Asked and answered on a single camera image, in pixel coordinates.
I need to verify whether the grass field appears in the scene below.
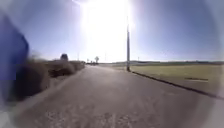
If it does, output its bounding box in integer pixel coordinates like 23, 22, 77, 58
106, 63, 224, 84

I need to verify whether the grey paved strip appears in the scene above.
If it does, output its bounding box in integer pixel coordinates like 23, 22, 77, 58
131, 70, 224, 101

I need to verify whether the grey asphalt path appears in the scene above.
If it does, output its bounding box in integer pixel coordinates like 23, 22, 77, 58
9, 64, 224, 128

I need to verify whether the thin grey pole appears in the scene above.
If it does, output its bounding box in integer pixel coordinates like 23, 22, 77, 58
125, 23, 132, 72

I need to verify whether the row of bushes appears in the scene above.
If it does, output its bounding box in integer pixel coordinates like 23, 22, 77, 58
9, 59, 87, 101

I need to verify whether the pale concrete kerb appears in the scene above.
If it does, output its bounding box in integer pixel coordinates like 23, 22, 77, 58
6, 68, 86, 118

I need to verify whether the small tree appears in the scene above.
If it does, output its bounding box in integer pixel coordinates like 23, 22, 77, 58
94, 55, 100, 65

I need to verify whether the dark building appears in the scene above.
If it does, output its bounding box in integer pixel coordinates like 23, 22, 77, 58
59, 53, 70, 62

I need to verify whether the distant tree line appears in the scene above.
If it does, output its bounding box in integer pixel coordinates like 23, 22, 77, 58
133, 60, 224, 66

